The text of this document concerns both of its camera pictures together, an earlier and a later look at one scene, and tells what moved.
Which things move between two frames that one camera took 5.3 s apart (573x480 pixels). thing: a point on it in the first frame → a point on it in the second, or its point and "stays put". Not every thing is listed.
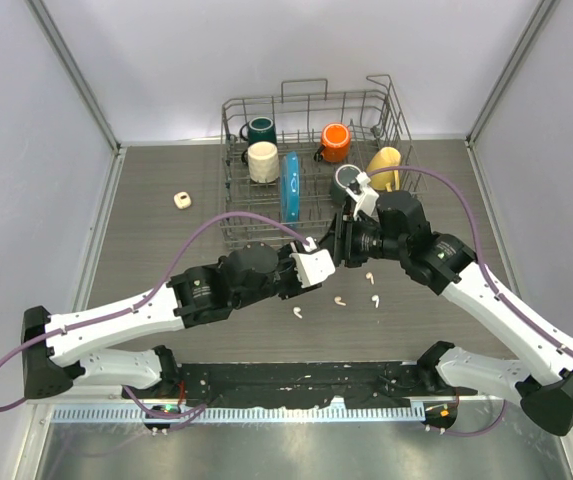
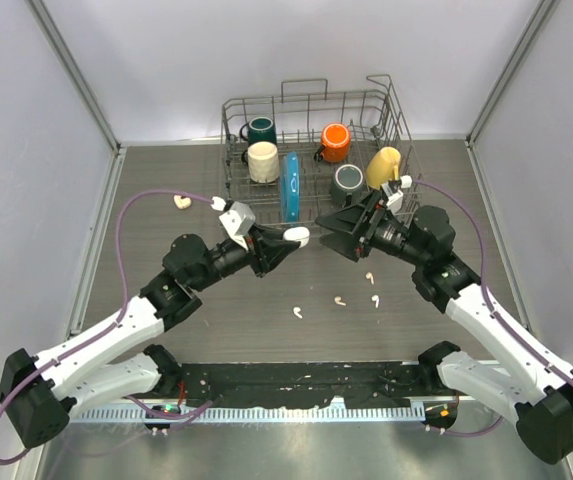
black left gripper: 297,287 → 267,248
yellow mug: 385,157 stays put
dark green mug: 260,129 stays put
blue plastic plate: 290,187 stays put
